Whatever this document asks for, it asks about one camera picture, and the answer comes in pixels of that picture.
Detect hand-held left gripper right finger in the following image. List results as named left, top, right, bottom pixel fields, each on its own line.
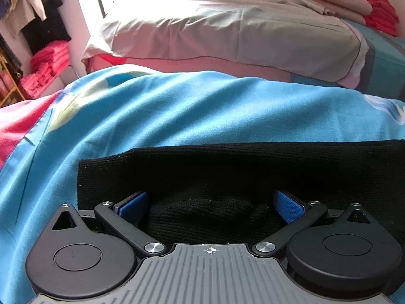
left=252, top=190, right=371, bottom=256

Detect light hanging clothes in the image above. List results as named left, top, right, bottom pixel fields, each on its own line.
left=0, top=0, right=49, bottom=37

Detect yellow metal rack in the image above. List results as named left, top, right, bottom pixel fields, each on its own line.
left=0, top=52, right=25, bottom=109

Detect dark hanging clothes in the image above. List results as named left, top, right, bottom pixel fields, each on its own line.
left=19, top=0, right=73, bottom=57

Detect pink blanket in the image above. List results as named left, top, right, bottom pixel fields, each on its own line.
left=0, top=91, right=65, bottom=169

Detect black pants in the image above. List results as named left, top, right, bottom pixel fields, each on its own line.
left=77, top=139, right=405, bottom=251

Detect pale grey pink pillow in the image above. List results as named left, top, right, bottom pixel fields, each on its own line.
left=82, top=0, right=371, bottom=90

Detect folded red cloth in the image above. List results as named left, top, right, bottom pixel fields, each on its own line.
left=357, top=0, right=400, bottom=37

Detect stack of pink towels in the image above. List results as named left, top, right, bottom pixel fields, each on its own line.
left=18, top=40, right=71, bottom=101

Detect blue floral bedsheet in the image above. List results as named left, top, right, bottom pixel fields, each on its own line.
left=0, top=64, right=405, bottom=304

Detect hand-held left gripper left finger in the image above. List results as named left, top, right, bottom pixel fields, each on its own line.
left=51, top=191, right=166, bottom=256

